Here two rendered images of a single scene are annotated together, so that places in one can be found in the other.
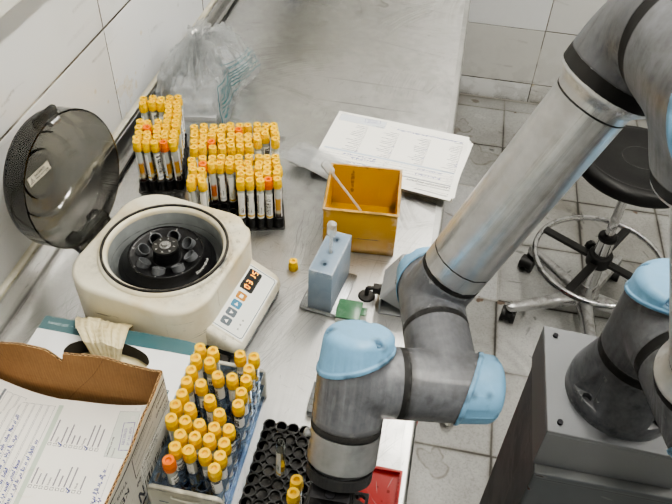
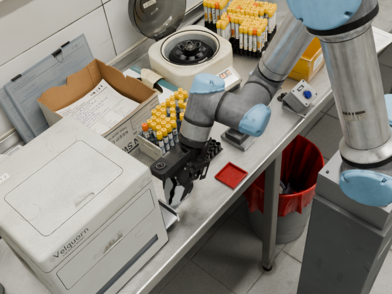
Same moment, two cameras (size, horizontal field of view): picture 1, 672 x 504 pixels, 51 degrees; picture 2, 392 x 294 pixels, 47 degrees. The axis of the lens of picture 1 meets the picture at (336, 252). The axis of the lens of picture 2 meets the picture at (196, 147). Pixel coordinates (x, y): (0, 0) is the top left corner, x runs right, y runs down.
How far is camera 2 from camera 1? 0.53 m
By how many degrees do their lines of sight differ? 26
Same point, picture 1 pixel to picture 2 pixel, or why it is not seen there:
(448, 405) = (234, 118)
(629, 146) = not seen: outside the picture
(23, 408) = (109, 95)
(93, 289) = (153, 57)
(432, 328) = (247, 88)
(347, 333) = (202, 75)
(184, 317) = (182, 77)
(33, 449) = (105, 110)
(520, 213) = (289, 38)
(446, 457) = not seen: hidden behind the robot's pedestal
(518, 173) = (289, 17)
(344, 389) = (193, 98)
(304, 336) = not seen: hidden behind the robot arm
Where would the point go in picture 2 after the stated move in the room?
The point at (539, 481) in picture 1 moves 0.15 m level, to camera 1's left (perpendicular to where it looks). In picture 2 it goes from (315, 203) to (265, 182)
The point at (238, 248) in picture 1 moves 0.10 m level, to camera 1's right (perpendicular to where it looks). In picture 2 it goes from (221, 55) to (248, 64)
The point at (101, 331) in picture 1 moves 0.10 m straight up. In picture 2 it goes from (149, 74) to (143, 49)
